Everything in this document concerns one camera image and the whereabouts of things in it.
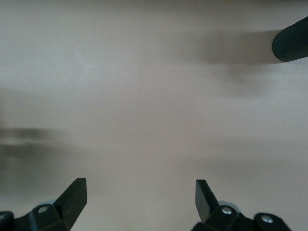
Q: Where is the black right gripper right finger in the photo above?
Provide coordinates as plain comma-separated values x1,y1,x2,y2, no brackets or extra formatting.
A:
191,179,292,231

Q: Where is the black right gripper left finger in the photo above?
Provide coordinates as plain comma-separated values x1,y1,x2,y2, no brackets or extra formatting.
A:
0,177,87,231

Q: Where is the black ribbed cylinder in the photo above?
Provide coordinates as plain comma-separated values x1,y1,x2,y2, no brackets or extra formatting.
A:
272,15,308,64

